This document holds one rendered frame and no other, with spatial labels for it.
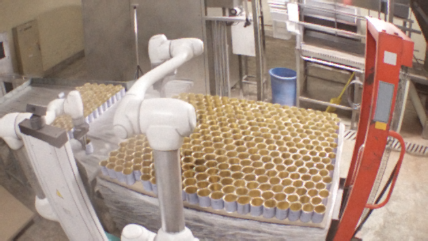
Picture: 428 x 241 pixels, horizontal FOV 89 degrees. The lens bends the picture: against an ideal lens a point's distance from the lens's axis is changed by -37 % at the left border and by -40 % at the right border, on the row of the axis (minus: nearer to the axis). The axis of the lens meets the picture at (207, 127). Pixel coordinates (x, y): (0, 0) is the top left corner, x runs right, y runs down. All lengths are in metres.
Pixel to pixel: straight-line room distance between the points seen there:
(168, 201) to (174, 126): 0.30
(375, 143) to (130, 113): 1.08
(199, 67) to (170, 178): 3.30
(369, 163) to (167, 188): 0.95
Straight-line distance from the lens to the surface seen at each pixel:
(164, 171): 1.24
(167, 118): 1.17
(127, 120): 1.21
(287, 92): 4.61
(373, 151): 1.48
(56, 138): 1.05
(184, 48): 1.62
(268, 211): 1.53
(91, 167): 2.12
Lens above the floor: 2.23
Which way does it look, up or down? 30 degrees down
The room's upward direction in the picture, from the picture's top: 4 degrees counter-clockwise
